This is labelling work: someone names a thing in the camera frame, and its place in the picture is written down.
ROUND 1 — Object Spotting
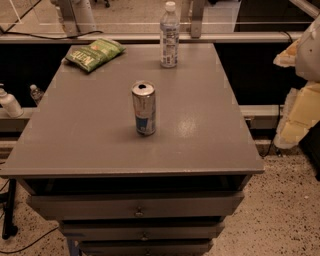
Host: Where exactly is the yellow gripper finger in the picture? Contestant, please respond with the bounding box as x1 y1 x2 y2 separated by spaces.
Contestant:
274 82 320 149
273 39 300 68

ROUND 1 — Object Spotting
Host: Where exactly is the small clear bottle on ledge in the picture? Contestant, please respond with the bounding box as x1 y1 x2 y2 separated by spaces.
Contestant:
30 84 44 105

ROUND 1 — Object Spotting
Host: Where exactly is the black stand leg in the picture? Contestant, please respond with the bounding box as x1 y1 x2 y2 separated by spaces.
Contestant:
0 179 18 240

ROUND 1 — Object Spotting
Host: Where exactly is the black floor cable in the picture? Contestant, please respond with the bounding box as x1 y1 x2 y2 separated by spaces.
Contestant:
0 226 60 255

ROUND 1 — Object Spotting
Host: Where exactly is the black hanging cable right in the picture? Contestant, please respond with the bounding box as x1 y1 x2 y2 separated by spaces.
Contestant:
259 104 283 159

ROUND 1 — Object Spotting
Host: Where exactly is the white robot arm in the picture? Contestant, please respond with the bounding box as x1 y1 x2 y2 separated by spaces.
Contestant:
273 17 320 149

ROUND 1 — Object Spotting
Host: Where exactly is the top grey drawer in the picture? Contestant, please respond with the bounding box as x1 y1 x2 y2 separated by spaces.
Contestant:
27 191 244 220

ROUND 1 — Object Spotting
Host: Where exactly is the white bottle on ledge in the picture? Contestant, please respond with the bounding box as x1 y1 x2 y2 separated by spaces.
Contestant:
0 84 24 118

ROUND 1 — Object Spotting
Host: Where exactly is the clear plastic water bottle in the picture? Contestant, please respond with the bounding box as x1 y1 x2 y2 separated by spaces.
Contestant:
160 1 180 68

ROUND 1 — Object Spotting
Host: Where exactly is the redbull can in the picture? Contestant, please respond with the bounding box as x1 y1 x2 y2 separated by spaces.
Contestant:
131 81 156 136

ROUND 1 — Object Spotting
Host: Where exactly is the bottom grey drawer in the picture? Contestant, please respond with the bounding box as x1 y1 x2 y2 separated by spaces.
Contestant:
80 239 212 256

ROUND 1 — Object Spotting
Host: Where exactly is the metal rail frame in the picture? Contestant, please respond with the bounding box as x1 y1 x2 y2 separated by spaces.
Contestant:
0 0 319 44

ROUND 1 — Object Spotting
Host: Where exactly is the green jalapeno chip bag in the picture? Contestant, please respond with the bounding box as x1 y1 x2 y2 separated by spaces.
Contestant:
65 39 125 73

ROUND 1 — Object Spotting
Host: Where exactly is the grey drawer cabinet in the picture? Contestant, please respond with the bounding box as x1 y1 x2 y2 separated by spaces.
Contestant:
0 43 266 256

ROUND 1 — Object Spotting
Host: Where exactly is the middle grey drawer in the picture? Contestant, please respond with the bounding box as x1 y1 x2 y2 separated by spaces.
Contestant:
61 221 224 241

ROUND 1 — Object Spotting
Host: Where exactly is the grey drawer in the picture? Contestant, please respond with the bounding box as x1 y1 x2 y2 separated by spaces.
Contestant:
80 239 212 256
61 221 224 241
27 191 244 220

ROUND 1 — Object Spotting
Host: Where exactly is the black cable on rail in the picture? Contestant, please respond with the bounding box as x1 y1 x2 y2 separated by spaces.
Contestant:
0 25 104 41

